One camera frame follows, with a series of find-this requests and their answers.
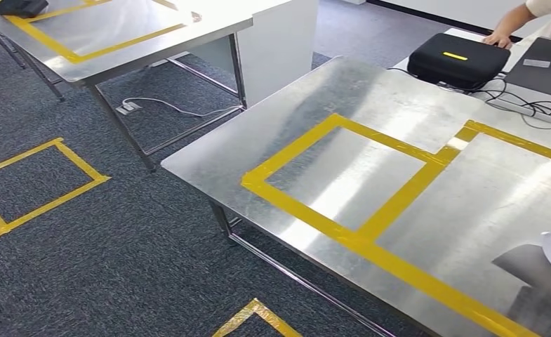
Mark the person's hand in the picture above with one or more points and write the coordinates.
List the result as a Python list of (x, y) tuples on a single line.
[(497, 39)]

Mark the person's forearm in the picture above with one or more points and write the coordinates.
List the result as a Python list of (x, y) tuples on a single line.
[(514, 18)]

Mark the stainless steel workbench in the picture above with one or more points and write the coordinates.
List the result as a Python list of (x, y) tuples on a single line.
[(326, 93)]

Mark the black zip case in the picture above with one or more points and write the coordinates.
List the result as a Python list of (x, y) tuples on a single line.
[(452, 69)]

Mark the dark grey flat case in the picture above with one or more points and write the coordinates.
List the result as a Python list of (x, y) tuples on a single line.
[(540, 74)]

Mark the white cabinet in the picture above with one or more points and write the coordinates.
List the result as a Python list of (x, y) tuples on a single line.
[(280, 51)]

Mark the yellow tape single rectangle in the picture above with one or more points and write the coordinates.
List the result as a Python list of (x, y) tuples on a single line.
[(131, 43)]

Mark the white floor power socket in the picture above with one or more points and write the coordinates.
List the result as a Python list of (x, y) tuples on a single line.
[(128, 108)]

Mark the stainless steel table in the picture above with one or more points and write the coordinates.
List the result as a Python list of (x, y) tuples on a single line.
[(117, 28)]

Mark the small black case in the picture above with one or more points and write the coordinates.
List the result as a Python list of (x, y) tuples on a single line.
[(19, 7)]

